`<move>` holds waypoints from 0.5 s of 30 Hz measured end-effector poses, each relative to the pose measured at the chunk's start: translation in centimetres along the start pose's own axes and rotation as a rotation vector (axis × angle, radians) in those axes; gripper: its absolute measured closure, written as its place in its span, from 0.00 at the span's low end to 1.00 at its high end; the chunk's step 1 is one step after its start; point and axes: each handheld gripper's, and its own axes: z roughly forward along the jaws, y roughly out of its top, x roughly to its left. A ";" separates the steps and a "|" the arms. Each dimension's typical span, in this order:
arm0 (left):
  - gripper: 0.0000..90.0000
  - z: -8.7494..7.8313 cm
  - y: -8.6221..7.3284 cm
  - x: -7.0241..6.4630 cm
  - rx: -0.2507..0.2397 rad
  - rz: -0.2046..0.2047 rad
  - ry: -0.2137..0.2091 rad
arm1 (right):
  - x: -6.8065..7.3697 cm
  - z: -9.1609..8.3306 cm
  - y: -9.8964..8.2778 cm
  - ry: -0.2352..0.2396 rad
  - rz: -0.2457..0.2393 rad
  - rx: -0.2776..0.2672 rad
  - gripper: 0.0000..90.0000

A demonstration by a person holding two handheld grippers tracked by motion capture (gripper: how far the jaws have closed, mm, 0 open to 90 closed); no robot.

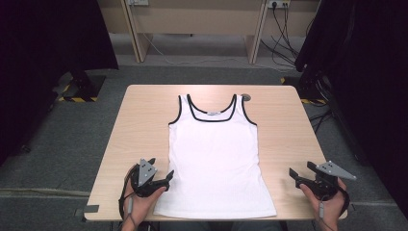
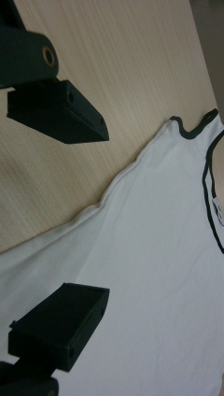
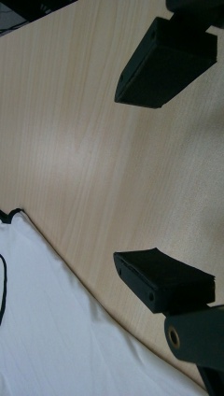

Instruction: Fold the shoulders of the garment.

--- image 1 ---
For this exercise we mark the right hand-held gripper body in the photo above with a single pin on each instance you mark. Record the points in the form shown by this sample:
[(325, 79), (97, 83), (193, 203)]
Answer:
[(333, 170)]

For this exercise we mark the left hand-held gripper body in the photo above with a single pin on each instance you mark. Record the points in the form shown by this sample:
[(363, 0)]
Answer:
[(146, 173)]

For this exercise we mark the white tank top black trim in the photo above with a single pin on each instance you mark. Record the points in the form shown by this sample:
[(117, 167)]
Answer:
[(213, 160)]

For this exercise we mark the person's left hand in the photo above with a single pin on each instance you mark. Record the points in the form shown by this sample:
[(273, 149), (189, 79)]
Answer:
[(139, 207)]

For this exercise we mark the person's right hand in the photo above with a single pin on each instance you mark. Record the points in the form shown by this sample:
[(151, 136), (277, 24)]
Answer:
[(332, 208)]

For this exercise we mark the grey tape piece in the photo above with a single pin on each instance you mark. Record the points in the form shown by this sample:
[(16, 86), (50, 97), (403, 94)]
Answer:
[(91, 208), (351, 207)]

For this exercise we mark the black stand base hazard tape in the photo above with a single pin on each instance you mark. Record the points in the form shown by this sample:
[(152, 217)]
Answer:
[(308, 93), (86, 86)]

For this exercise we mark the black curtain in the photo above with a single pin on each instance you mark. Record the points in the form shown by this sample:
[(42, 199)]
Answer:
[(369, 80), (48, 64)]

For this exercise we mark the white wall socket with plugs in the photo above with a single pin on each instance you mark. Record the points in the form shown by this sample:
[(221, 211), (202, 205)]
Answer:
[(278, 3)]

